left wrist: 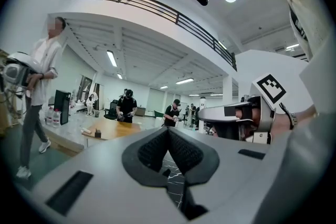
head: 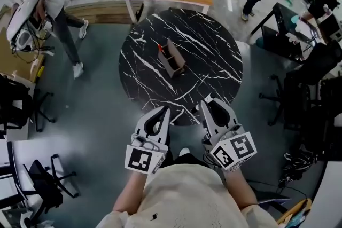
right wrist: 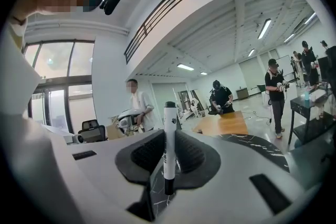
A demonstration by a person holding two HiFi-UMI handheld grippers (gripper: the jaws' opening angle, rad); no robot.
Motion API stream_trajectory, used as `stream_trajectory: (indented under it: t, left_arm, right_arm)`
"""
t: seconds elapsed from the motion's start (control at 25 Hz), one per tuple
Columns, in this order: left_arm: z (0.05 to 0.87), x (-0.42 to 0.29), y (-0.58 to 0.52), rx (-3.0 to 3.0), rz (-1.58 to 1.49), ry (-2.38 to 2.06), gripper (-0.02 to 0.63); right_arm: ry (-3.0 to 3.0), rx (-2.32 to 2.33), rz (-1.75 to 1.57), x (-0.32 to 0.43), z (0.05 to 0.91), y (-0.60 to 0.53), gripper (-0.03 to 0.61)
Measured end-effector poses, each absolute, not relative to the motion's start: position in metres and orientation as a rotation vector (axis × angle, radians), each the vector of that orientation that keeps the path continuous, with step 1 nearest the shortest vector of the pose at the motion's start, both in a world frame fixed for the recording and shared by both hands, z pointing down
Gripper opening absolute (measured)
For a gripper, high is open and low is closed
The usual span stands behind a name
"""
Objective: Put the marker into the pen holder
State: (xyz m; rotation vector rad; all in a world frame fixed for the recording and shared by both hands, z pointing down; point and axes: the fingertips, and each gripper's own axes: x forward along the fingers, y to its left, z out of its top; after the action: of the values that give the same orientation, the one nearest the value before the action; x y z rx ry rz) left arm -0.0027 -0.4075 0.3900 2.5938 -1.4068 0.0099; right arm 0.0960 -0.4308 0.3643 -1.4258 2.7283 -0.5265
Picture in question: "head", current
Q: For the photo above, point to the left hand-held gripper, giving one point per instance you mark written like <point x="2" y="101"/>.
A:
<point x="137" y="158"/>

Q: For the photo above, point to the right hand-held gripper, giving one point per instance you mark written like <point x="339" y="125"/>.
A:
<point x="235" y="149"/>

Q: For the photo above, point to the small brown wooden box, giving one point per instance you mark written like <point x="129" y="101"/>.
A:
<point x="175" y="61"/>

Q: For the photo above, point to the person's right forearm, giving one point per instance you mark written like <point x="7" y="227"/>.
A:
<point x="237" y="188"/>

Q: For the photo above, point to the person's left forearm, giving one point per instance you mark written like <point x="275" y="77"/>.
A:
<point x="131" y="192"/>

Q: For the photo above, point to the small red object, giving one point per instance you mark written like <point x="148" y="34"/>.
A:
<point x="161" y="47"/>

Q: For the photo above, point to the person's right white shoe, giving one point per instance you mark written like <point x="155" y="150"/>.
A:
<point x="184" y="151"/>

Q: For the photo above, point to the person's black trousers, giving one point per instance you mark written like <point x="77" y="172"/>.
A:
<point x="191" y="160"/>

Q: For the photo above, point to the round black marble table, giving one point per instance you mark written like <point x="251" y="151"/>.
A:
<point x="208" y="42"/>

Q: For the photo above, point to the person's cream shirt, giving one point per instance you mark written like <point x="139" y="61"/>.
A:
<point x="187" y="200"/>

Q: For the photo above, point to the black rectangular desk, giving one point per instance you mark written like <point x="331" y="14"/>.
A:
<point x="283" y="34"/>

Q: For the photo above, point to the round light wooden table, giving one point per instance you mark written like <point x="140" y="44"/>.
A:
<point x="294" y="215"/>

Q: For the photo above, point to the white desk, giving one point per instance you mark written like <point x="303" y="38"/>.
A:
<point x="10" y="168"/>

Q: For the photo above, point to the brown cardboard sheets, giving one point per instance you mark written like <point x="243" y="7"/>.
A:
<point x="16" y="58"/>

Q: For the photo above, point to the white curved panel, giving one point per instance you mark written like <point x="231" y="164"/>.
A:
<point x="22" y="14"/>

